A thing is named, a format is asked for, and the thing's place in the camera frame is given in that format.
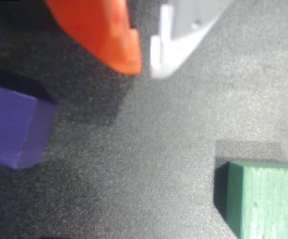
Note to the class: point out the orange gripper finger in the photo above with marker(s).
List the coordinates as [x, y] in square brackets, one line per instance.
[96, 30]

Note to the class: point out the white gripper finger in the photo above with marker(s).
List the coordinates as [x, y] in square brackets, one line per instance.
[184, 25]

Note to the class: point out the green wooden cube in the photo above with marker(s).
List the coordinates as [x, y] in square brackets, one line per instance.
[266, 201]

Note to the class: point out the purple wooden cube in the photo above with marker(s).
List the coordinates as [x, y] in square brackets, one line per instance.
[9, 124]

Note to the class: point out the black felt mat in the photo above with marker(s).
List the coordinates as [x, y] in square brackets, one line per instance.
[144, 149]

